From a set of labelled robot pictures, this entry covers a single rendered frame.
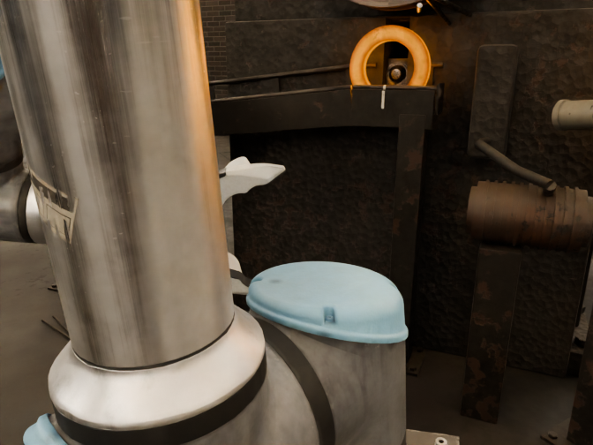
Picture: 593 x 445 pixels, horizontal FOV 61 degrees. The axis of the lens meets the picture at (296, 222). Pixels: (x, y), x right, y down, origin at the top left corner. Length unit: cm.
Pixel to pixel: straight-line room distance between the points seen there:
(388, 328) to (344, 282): 5
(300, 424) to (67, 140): 20
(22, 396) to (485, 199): 115
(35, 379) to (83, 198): 128
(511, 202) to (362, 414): 75
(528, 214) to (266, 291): 76
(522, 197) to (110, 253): 91
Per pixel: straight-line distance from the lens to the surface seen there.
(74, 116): 21
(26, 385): 147
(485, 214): 105
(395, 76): 131
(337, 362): 34
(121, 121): 21
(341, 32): 134
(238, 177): 48
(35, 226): 54
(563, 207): 106
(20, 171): 56
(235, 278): 54
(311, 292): 35
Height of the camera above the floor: 76
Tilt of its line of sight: 17 degrees down
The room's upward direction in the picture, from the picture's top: straight up
